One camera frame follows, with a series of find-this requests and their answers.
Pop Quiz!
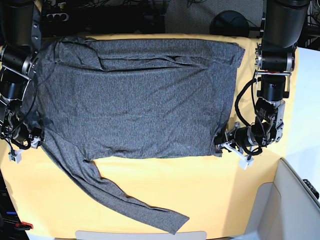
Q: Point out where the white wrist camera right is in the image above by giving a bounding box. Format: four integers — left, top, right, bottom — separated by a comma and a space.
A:
8, 149, 24, 164

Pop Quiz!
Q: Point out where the red black clamp left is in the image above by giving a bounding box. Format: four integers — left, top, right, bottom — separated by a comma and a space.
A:
14, 222, 34, 231

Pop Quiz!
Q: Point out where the grey plate at front edge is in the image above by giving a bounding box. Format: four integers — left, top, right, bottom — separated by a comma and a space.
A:
75, 230, 207, 240

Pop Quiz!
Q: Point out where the white storage bin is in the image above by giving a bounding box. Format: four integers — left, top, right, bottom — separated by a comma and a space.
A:
242, 158, 320, 240

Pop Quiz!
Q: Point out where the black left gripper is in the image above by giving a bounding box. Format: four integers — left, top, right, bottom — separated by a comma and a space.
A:
214, 122, 265, 159

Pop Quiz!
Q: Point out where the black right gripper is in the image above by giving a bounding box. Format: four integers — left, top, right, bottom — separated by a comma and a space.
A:
0, 122, 44, 150

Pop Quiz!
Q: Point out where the black remote control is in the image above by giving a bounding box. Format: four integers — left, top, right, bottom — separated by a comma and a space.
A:
303, 179, 320, 200

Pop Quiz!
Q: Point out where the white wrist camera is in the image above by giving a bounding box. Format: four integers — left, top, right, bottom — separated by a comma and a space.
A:
8, 149, 24, 164
238, 157, 254, 170

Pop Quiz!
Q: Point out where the dark round chair base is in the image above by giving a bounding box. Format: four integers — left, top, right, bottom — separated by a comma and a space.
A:
209, 10, 250, 37

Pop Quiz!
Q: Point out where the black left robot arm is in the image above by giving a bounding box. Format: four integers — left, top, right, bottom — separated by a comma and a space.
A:
214, 0, 310, 162

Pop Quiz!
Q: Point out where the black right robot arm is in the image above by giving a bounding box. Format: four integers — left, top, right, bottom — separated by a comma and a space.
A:
0, 0, 43, 150

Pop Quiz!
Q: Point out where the grey long-sleeve shirt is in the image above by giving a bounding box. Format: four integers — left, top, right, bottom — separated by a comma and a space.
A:
20, 37, 245, 234

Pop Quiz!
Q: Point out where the white power strip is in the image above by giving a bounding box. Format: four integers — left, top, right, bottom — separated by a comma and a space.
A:
45, 12, 70, 22

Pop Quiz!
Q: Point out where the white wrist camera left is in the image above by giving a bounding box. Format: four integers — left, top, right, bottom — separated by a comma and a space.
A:
238, 157, 254, 170

